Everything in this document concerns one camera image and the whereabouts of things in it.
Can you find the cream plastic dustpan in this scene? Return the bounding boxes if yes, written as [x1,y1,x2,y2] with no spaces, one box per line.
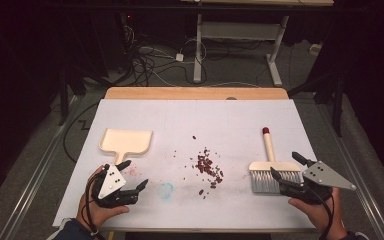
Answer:
[98,128,154,166]

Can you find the white metal frame desk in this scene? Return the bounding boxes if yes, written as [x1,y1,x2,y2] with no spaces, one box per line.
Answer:
[179,0,335,87]

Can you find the cream hand brush grey bristles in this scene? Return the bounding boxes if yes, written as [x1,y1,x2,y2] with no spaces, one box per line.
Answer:
[248,126,304,194]

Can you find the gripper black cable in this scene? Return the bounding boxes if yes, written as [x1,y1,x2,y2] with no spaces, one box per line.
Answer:
[84,173,106,240]
[308,188,335,240]

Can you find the black floor cable loop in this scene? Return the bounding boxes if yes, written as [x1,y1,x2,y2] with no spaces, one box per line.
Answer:
[62,101,101,164]

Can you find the pile of red beans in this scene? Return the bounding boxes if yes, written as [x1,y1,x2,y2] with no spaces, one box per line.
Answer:
[173,134,226,200]

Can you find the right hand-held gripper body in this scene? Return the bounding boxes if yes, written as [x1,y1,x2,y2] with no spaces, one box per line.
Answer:
[279,159,358,205]

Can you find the person's left hand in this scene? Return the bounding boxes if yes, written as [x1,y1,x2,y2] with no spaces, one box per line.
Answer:
[76,165,130,231]

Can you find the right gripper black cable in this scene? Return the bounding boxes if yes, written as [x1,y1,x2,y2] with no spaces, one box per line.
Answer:
[308,188,335,240]

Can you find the person's right hand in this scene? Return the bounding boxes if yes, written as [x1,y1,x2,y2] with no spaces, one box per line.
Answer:
[287,187,348,239]

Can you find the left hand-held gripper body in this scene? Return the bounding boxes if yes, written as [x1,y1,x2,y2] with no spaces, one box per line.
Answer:
[91,163,139,209]

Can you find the white table cover sheet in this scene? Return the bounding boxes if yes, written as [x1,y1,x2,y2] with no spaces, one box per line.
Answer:
[52,98,345,231]

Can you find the wooden table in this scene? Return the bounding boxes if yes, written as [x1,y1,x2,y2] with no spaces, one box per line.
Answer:
[100,86,318,234]

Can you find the bundle of floor cables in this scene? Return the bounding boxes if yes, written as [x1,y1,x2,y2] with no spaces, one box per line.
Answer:
[121,13,211,88]

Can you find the black metal stand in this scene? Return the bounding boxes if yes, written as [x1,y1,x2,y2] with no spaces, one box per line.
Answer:
[57,64,88,127]
[288,66,345,138]

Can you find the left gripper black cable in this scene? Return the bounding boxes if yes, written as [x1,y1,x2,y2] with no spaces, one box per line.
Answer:
[84,173,106,240]

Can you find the metal floor rail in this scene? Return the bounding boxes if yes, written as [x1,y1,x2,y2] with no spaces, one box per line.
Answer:
[0,94,83,240]
[313,99,384,240]

